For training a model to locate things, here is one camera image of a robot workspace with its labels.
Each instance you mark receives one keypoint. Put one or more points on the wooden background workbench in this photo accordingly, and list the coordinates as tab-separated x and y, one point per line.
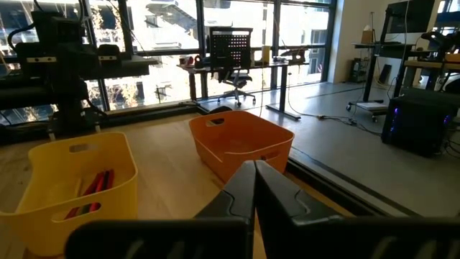
431	65

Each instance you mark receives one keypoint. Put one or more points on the black computer tower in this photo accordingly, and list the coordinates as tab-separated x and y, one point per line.
417	126

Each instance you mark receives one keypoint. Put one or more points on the orange plastic bin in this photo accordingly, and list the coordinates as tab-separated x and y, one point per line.
244	144

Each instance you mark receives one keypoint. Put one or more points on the black office chair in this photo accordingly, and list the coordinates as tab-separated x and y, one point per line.
231	46

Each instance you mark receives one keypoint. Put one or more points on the black monitor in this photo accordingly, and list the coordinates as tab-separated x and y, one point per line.
413	16

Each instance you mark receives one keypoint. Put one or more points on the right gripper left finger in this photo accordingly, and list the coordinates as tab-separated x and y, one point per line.
161	239

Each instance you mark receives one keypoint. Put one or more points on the light red pencil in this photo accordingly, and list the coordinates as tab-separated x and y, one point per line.
108	180

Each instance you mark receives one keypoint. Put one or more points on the black office desk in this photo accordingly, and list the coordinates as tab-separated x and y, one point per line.
273	64

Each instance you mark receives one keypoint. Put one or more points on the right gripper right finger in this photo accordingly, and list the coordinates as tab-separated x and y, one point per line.
359	239

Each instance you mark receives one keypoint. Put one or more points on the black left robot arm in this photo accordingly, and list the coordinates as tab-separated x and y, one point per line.
70	104

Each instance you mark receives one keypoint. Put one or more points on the black monitor stand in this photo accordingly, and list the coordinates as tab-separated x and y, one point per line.
370	72

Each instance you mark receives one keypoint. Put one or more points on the cardboard box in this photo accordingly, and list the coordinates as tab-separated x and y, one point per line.
367	36

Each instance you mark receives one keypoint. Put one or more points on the yellow plastic bin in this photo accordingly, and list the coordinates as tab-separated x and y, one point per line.
36	234

